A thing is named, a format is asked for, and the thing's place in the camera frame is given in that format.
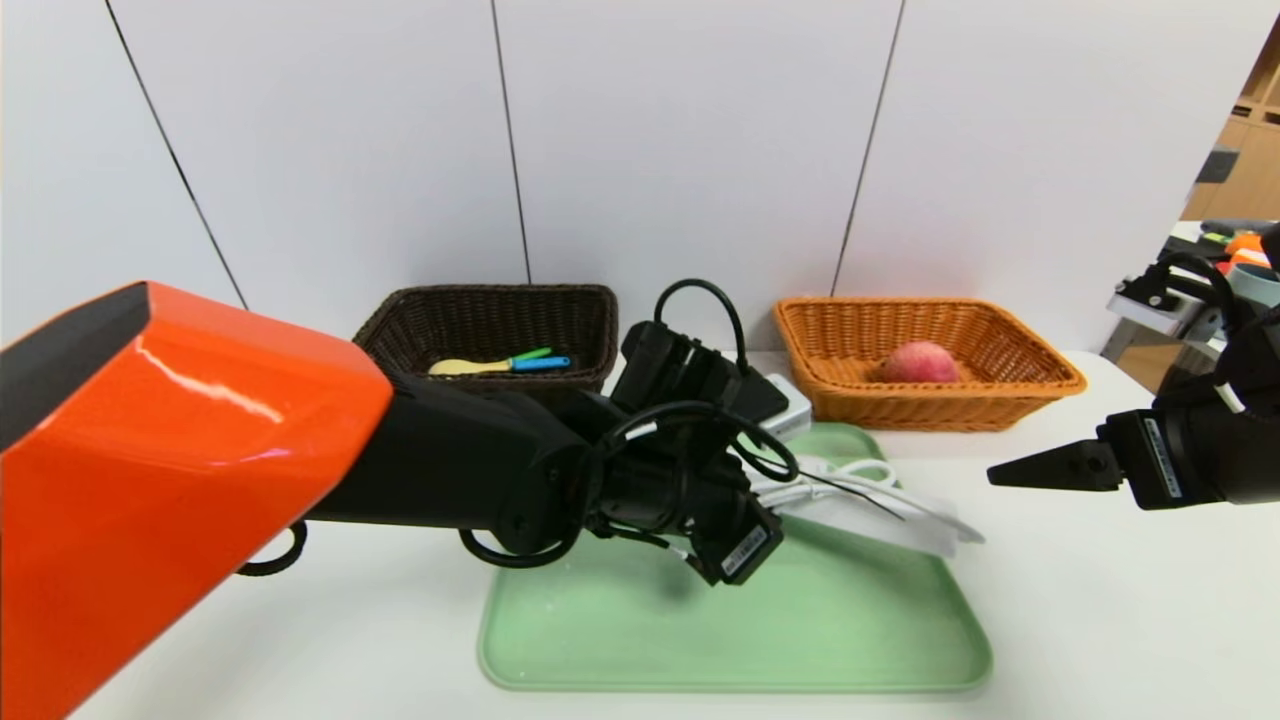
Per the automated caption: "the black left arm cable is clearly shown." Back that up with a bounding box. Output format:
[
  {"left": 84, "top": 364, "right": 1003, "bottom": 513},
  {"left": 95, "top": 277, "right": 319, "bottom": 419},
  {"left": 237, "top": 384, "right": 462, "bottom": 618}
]
[{"left": 458, "top": 278, "right": 801, "bottom": 571}]

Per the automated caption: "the green handled slotted spoon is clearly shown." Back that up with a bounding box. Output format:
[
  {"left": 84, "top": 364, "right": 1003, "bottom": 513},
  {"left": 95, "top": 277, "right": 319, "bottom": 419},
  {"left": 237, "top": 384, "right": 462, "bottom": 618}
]
[{"left": 428, "top": 347, "right": 554, "bottom": 378}]

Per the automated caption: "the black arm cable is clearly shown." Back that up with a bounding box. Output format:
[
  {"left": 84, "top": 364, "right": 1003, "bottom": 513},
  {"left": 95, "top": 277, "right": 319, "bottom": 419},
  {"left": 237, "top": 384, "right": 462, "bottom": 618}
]
[
  {"left": 458, "top": 278, "right": 801, "bottom": 571},
  {"left": 1148, "top": 252, "right": 1246, "bottom": 326}
]

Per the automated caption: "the black gear pile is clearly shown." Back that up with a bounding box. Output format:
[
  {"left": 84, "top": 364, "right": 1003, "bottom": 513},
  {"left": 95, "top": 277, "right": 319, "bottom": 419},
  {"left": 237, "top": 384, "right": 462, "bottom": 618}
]
[{"left": 1195, "top": 218, "right": 1266, "bottom": 246}]

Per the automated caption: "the wooden shelf unit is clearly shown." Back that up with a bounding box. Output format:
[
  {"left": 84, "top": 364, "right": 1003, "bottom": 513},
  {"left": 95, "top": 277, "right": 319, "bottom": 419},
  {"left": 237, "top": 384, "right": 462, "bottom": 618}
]
[{"left": 1180, "top": 10, "right": 1280, "bottom": 223}]

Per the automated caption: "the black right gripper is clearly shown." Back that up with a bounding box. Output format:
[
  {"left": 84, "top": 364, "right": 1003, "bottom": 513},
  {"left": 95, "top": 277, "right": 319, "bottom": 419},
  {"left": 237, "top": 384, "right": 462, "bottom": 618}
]
[{"left": 985, "top": 400, "right": 1280, "bottom": 511}]

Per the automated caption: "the red peach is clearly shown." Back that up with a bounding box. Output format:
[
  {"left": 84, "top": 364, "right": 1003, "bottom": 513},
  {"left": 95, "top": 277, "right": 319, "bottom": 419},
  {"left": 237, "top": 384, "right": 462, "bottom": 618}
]
[{"left": 880, "top": 340, "right": 963, "bottom": 385}]

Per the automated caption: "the white power strip with cord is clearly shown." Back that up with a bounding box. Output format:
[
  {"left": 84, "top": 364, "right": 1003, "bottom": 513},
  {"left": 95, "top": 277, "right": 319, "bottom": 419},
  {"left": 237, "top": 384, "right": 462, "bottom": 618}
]
[{"left": 745, "top": 455, "right": 987, "bottom": 559}]

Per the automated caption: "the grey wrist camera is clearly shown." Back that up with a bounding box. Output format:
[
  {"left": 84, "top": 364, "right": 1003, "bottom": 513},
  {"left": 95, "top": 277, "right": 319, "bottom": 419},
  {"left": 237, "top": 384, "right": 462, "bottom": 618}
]
[
  {"left": 612, "top": 320, "right": 814, "bottom": 443},
  {"left": 1107, "top": 270, "right": 1226, "bottom": 339}
]

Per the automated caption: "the thin black labelled cable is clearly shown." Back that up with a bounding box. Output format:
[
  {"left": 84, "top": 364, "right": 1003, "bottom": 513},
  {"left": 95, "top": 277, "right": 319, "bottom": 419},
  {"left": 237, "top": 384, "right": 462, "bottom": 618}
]
[{"left": 598, "top": 522, "right": 706, "bottom": 563}]

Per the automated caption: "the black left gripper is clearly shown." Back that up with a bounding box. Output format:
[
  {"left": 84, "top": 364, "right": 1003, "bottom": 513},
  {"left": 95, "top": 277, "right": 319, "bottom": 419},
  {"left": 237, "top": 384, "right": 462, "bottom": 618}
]
[{"left": 680, "top": 452, "right": 785, "bottom": 587}]

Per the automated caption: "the dark brown wicker basket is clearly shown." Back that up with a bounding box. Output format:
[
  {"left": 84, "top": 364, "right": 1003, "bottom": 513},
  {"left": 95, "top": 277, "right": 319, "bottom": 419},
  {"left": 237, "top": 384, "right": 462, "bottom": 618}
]
[{"left": 353, "top": 284, "right": 621, "bottom": 413}]

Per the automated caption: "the black looped cable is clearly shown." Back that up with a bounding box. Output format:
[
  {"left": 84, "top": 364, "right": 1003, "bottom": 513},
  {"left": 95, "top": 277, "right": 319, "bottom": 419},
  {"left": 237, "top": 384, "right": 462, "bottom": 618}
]
[{"left": 235, "top": 520, "right": 309, "bottom": 578}]

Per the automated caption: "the orange wicker basket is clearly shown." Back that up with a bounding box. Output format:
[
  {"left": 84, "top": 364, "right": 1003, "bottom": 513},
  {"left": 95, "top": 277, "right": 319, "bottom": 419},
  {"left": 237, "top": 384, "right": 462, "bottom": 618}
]
[{"left": 773, "top": 297, "right": 1088, "bottom": 433}]

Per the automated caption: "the black zip tie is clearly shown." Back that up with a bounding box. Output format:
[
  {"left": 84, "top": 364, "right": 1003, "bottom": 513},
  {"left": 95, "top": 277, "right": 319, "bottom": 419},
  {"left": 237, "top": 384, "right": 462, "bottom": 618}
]
[{"left": 795, "top": 468, "right": 907, "bottom": 522}]

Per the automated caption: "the light green plastic tray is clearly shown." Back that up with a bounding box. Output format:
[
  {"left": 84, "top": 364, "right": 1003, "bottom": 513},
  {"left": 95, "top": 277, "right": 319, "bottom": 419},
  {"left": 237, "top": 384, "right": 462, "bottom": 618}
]
[{"left": 478, "top": 422, "right": 994, "bottom": 693}]

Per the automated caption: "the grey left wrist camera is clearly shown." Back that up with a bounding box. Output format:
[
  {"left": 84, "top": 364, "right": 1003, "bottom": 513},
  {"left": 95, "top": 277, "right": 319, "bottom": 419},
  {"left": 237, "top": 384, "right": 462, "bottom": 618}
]
[{"left": 612, "top": 320, "right": 814, "bottom": 443}]

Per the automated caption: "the grey blue cup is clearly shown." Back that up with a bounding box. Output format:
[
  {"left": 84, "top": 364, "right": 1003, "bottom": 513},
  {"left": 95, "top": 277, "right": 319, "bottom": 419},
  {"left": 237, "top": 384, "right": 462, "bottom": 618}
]
[{"left": 1225, "top": 262, "right": 1280, "bottom": 309}]

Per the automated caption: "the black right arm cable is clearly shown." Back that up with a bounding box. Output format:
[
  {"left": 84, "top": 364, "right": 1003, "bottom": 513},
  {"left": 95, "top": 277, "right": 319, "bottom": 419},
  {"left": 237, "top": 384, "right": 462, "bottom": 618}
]
[{"left": 1148, "top": 252, "right": 1246, "bottom": 326}]

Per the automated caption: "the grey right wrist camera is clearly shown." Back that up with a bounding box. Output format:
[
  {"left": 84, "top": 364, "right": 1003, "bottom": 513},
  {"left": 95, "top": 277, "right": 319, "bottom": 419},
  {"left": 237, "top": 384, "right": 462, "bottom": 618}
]
[{"left": 1107, "top": 270, "right": 1226, "bottom": 339}]

